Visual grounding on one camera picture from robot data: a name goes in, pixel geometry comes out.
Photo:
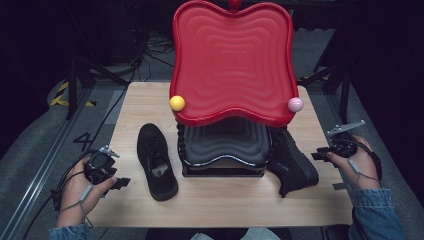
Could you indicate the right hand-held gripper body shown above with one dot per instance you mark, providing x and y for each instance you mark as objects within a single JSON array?
[{"x": 345, "y": 146}]

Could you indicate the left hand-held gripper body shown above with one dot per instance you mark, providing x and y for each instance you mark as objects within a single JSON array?
[{"x": 98, "y": 168}]

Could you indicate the black knit sneaker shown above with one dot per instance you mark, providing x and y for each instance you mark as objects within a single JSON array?
[
  {"x": 296, "y": 170},
  {"x": 156, "y": 180}
]

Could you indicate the red and black tiered rack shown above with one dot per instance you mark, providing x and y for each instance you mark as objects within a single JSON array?
[{"x": 233, "y": 66}]

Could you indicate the person's right hand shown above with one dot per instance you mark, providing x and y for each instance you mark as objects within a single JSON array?
[{"x": 365, "y": 170}]

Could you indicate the person's left hand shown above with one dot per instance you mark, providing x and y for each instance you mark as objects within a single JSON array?
[{"x": 75, "y": 196}]

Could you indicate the grey tape piece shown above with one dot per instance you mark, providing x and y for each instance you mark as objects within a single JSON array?
[{"x": 340, "y": 186}]

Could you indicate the black metal stand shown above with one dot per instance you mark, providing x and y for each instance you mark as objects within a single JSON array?
[{"x": 343, "y": 86}]

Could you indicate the yellow and black floor tape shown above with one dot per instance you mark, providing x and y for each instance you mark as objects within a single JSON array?
[{"x": 60, "y": 98}]

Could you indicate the black tripod stand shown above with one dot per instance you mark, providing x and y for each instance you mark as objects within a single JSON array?
[{"x": 71, "y": 86}]

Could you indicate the metal floor rail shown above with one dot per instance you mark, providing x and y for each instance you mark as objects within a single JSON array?
[
  {"x": 40, "y": 176},
  {"x": 336, "y": 106}
]

